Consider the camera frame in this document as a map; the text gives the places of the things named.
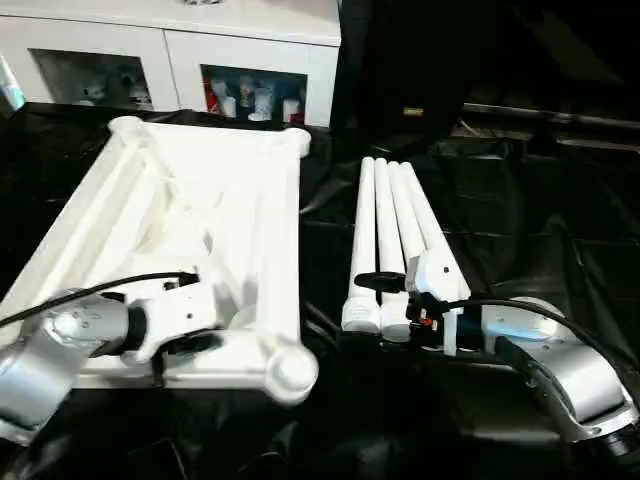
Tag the white plastic table leg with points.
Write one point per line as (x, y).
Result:
(387, 235)
(364, 225)
(405, 215)
(429, 220)

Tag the white plastic table top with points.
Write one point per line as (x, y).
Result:
(225, 165)

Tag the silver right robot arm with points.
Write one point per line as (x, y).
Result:
(575, 370)

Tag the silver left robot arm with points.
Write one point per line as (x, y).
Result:
(50, 360)

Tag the black mat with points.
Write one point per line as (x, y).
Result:
(525, 225)

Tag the black box with gold label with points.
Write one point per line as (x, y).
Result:
(390, 60)

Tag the white cup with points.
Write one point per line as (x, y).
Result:
(229, 106)

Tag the black rod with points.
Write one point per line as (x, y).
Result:
(550, 116)

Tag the red bottle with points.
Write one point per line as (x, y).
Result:
(212, 97)

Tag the white cabinet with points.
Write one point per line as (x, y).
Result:
(175, 60)

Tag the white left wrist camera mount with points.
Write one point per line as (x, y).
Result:
(185, 310)

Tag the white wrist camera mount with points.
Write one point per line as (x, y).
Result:
(185, 310)
(440, 272)

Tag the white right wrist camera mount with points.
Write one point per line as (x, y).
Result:
(440, 272)

